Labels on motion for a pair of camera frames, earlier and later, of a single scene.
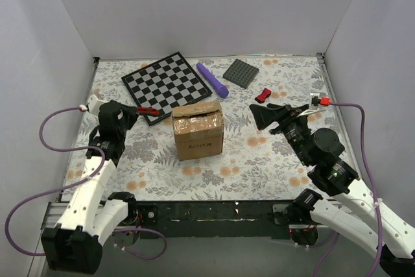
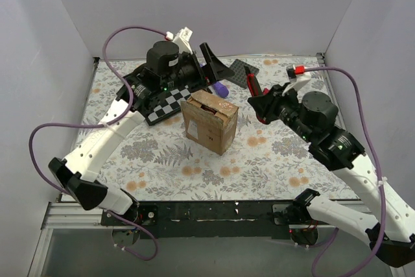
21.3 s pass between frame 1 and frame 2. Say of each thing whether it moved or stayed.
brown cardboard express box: moved
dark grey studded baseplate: stayed
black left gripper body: moved
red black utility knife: moved
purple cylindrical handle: stayed
